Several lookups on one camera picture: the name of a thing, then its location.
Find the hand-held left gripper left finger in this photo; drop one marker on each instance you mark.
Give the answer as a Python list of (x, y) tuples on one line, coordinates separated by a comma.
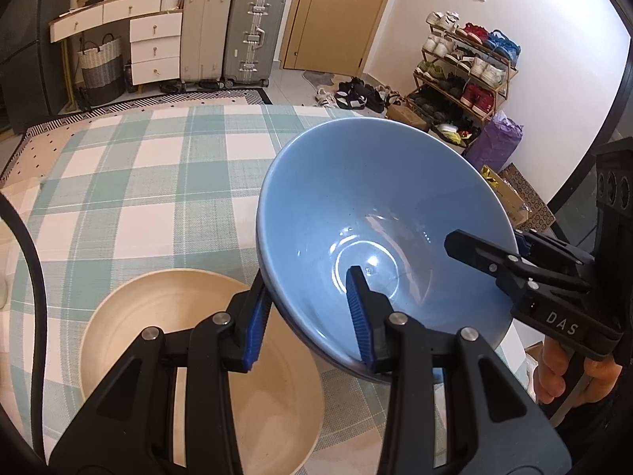
[(254, 336)]

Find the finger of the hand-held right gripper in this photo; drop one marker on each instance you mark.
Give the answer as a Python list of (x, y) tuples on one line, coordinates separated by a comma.
[(474, 250), (523, 242)]

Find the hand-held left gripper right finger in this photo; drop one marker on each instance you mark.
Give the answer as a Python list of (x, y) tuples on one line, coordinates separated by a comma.
[(357, 316)]

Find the cream plate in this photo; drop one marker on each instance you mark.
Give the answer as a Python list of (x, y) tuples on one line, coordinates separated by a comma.
[(128, 307)]

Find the light blue bowl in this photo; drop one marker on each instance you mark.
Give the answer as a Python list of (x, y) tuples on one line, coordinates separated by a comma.
[(346, 183)]

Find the person's right hand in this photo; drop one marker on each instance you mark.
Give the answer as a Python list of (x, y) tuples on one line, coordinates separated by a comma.
[(551, 376)]

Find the brown patterned box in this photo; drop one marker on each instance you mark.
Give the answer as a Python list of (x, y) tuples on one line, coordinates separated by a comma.
[(536, 208)]

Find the purple bag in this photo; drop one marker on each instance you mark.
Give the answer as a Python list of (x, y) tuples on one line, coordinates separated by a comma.
[(494, 143)]

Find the brown cardboard box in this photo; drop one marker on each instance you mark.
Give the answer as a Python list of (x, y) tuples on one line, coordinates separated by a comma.
[(408, 117)]

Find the wooden shoe rack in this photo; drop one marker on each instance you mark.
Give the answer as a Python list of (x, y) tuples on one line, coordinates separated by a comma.
[(499, 94)]

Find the checked tablecloth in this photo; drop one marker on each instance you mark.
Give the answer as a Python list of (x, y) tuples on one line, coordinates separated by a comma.
[(148, 183)]

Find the pile of shoes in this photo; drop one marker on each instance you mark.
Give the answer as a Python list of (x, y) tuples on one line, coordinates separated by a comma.
[(353, 99)]

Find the grey door mat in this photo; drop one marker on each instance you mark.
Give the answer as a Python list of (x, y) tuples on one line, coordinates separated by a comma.
[(321, 79)]

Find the wooden door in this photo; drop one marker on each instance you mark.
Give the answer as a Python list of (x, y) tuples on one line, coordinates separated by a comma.
[(336, 20)]

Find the woven laundry basket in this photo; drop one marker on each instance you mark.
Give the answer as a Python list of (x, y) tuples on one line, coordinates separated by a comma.
[(101, 74)]

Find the beige suitcase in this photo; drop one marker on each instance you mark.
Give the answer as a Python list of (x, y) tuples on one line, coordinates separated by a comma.
[(205, 34)]

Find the white dressing table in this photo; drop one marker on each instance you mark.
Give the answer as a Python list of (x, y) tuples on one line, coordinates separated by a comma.
[(153, 44)]

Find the silver suitcase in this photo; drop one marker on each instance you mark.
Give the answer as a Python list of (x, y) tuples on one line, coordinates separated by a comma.
[(247, 24)]

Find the grey refrigerator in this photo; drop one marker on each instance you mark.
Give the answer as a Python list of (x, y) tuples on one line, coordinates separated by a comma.
[(29, 59)]

